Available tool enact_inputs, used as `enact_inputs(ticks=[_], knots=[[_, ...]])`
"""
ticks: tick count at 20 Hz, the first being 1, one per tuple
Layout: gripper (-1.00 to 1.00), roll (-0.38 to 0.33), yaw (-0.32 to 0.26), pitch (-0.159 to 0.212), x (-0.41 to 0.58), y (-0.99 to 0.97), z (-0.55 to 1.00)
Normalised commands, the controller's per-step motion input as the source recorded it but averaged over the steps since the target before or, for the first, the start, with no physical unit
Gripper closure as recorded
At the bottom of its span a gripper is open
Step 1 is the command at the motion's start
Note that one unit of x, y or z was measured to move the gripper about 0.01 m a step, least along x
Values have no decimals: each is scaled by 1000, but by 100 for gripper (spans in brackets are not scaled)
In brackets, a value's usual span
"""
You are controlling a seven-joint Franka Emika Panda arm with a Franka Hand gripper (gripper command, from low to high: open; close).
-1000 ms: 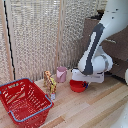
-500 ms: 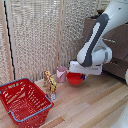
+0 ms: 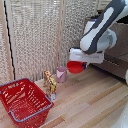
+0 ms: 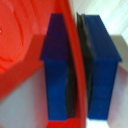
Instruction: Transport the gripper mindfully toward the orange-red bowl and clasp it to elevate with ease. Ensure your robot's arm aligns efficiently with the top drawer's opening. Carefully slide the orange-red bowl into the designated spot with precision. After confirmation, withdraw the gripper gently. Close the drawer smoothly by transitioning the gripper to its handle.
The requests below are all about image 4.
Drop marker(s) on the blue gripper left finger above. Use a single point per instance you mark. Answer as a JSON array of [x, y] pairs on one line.
[[56, 76]]

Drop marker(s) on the orange-red bowl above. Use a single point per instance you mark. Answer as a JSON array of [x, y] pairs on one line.
[[20, 33]]

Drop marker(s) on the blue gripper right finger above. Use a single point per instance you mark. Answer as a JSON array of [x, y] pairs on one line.
[[100, 73]]

